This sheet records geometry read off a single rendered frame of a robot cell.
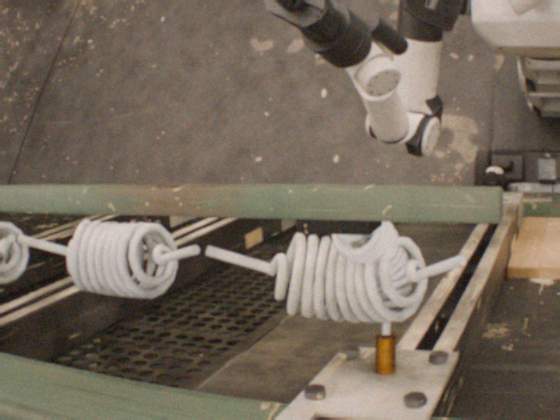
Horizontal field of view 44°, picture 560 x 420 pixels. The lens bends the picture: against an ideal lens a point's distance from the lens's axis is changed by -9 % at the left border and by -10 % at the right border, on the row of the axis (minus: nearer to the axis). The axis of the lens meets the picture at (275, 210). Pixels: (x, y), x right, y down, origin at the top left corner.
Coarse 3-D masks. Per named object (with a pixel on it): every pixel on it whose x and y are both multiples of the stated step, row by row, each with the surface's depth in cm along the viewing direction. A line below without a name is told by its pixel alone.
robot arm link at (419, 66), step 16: (416, 48) 129; (432, 48) 130; (400, 64) 133; (416, 64) 131; (432, 64) 132; (400, 80) 134; (416, 80) 133; (432, 80) 134; (400, 96) 136; (416, 96) 134; (432, 96) 136; (432, 112) 135; (368, 128) 140; (432, 128) 134; (432, 144) 137
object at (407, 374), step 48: (336, 240) 51; (384, 240) 50; (480, 240) 110; (480, 288) 85; (384, 336) 54; (432, 336) 76; (480, 336) 86; (336, 384) 53; (384, 384) 52; (432, 384) 51
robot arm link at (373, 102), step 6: (354, 84) 125; (360, 84) 125; (360, 90) 125; (396, 90) 124; (366, 96) 124; (372, 96) 123; (384, 96) 123; (390, 96) 123; (396, 96) 124; (366, 102) 125; (372, 102) 123; (378, 102) 123; (384, 102) 123; (390, 102) 124; (378, 108) 125
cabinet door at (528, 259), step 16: (528, 224) 142; (544, 224) 141; (528, 240) 129; (544, 240) 128; (512, 256) 119; (528, 256) 118; (544, 256) 118; (512, 272) 112; (528, 272) 111; (544, 272) 110
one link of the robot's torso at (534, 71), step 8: (520, 56) 160; (520, 64) 163; (528, 64) 165; (536, 64) 164; (544, 64) 164; (552, 64) 163; (528, 72) 167; (536, 72) 179; (544, 72) 178; (552, 72) 177; (528, 80) 187; (536, 80) 175; (544, 80) 179; (552, 80) 178; (536, 88) 186; (544, 88) 185; (552, 88) 184
